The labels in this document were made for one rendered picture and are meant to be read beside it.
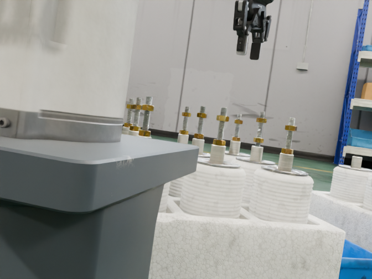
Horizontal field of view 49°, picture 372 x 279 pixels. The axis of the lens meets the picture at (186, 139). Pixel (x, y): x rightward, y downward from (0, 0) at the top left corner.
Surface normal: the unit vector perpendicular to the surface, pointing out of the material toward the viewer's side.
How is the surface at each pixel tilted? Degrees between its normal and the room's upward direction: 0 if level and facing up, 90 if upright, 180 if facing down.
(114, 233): 90
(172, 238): 90
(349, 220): 90
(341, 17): 90
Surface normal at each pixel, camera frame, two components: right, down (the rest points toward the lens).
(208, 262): 0.24, 0.08
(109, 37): 0.86, 0.14
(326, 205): -0.95, -0.12
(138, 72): -0.26, 0.01
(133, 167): 0.96, 0.15
